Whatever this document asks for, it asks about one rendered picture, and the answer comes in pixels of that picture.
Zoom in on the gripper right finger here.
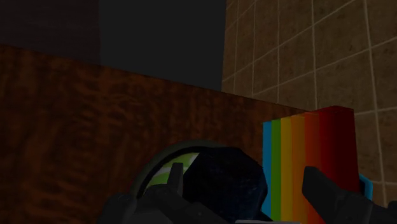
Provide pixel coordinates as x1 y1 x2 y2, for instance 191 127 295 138
302 165 397 224

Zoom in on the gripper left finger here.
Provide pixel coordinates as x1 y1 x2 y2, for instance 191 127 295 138
98 162 231 224

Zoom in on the green and white bowl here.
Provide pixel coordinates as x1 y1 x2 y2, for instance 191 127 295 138
129 139 237 200

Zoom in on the rainbow striped box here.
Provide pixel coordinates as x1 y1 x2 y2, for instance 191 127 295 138
261 105 373 224

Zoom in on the dark blue faceted block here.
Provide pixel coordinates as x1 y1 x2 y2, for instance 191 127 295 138
182 146 269 223

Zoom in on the brown wooden table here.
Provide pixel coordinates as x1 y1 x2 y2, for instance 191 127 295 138
0 43 311 224

